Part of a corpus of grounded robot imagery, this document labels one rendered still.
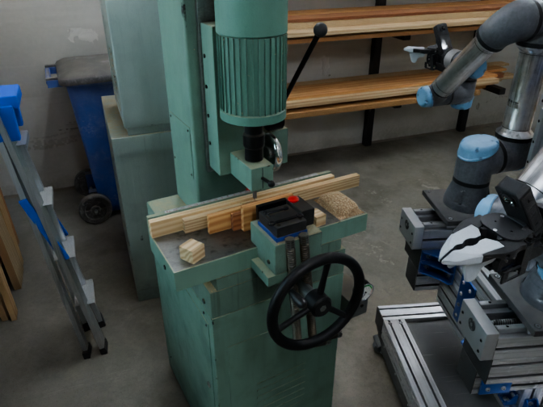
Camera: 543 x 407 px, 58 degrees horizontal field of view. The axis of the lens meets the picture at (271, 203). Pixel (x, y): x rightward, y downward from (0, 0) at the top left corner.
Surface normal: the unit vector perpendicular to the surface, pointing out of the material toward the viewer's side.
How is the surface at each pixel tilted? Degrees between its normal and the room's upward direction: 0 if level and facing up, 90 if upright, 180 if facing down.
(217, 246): 0
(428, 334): 0
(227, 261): 90
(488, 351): 90
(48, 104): 90
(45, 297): 0
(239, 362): 90
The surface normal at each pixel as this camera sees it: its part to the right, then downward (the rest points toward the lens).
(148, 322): 0.00, -0.88
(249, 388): 0.48, 0.43
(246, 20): -0.08, 0.48
